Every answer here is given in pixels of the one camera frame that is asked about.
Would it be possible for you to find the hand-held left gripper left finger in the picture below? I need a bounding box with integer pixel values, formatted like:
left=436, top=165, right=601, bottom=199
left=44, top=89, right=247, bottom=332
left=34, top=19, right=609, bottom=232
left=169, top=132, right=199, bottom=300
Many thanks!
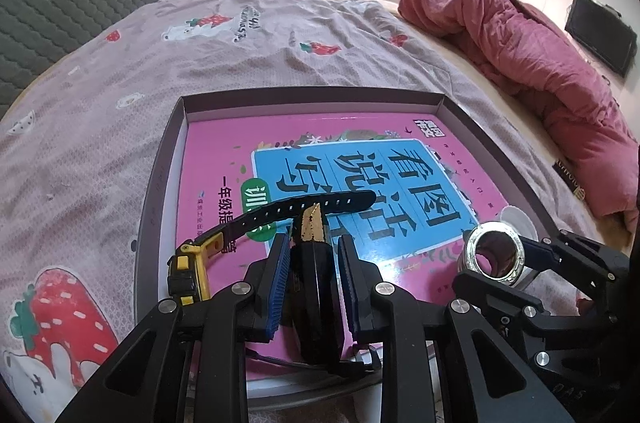
left=55, top=233, right=293, bottom=423

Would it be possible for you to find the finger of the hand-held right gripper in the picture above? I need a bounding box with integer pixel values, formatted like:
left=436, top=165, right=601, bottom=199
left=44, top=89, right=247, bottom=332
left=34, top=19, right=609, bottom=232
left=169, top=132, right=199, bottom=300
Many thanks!
left=452, top=270, right=551, bottom=339
left=520, top=230, right=630, bottom=284

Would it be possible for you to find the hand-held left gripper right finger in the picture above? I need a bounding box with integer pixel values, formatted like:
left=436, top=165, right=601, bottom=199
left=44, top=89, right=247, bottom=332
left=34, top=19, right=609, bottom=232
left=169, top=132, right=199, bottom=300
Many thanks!
left=336, top=235, right=576, bottom=423

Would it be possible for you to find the black and yellow wristwatch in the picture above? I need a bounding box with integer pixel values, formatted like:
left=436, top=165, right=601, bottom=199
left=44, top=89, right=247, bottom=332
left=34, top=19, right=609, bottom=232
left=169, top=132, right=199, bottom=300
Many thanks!
left=166, top=190, right=383, bottom=376

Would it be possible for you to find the dark cardboard box tray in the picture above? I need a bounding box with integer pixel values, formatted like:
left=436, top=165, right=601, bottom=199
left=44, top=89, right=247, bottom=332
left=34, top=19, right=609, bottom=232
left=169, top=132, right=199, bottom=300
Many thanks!
left=134, top=89, right=556, bottom=414

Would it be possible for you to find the white ribbed bottle cap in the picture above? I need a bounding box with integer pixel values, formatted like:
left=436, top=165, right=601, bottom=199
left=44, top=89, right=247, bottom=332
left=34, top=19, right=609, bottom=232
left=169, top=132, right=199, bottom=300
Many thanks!
left=492, top=209, right=533, bottom=234

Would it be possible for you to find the dark flat box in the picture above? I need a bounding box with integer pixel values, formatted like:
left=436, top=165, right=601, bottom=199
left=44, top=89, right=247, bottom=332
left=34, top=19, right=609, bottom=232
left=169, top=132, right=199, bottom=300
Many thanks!
left=552, top=158, right=586, bottom=201

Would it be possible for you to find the pink and blue book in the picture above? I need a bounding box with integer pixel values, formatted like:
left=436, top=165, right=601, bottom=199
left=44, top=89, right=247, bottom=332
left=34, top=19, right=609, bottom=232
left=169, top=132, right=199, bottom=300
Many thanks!
left=172, top=112, right=511, bottom=384

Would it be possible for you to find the beige bed sheet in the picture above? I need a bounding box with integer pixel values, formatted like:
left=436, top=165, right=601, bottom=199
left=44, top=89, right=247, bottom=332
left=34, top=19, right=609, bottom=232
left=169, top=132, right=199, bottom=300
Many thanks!
left=215, top=0, right=640, bottom=254

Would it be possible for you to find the pink quilt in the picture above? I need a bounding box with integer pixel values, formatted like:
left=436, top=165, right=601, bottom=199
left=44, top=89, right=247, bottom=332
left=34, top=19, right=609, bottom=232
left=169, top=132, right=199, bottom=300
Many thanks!
left=397, top=0, right=640, bottom=224

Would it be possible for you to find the black television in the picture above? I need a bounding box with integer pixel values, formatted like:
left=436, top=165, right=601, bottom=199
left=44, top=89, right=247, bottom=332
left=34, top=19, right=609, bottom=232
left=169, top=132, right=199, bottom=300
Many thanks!
left=565, top=0, right=638, bottom=78

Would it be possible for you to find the strawberry printed bedsheet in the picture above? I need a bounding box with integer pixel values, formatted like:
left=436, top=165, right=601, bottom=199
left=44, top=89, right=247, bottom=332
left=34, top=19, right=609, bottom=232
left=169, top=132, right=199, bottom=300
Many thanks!
left=0, top=0, right=608, bottom=423

